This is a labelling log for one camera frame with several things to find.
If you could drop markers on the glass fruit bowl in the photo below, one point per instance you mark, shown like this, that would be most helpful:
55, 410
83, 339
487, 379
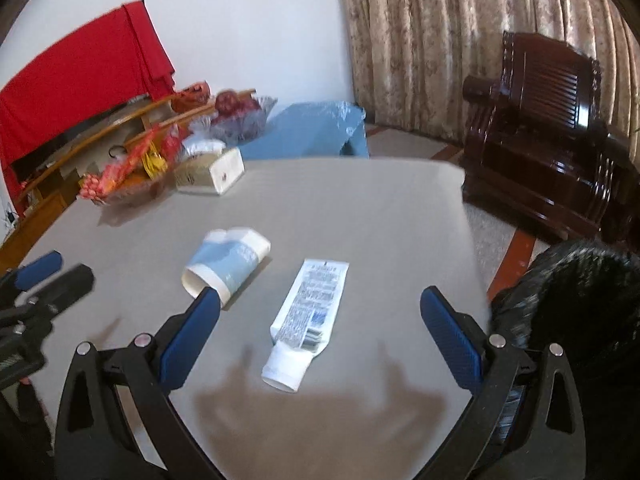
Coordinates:
240, 125

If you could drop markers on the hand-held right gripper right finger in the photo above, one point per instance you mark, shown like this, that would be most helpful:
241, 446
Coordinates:
450, 340

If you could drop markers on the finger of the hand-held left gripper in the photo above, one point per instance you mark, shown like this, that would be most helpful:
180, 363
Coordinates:
40, 270
70, 285

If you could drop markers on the red cloth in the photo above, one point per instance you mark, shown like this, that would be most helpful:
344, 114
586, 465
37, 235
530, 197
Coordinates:
75, 65

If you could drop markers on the floral beige curtain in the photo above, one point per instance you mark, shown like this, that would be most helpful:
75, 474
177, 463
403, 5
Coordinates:
450, 35

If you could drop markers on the crushed blue white paper cup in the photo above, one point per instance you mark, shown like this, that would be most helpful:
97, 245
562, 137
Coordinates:
225, 260

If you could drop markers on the beige tissue box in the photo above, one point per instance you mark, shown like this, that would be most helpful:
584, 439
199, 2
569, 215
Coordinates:
210, 172

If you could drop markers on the dark wooden armchair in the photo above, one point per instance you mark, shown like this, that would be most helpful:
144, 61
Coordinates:
540, 140

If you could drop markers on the orange pumpkin ornament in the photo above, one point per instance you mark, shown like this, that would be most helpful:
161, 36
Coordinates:
190, 96

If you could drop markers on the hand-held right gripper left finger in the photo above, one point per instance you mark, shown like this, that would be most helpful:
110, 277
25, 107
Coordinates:
190, 345

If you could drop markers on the woven basket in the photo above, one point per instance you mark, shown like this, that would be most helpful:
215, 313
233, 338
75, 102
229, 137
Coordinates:
130, 192

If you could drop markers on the pile of snack packets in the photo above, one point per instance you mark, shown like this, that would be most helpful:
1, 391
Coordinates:
130, 165

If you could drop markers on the black trash bag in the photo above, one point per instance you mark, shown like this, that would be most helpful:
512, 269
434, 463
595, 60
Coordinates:
590, 300

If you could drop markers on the white toothpaste tube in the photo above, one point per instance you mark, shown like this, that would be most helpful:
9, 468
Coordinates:
307, 305

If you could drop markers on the red apple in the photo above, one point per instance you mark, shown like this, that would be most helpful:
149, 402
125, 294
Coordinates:
227, 101
250, 106

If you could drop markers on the wooden cabinet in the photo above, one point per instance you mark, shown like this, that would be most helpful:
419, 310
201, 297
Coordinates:
55, 205

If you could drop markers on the blue plastic bag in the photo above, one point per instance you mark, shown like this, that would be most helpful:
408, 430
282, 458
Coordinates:
305, 130

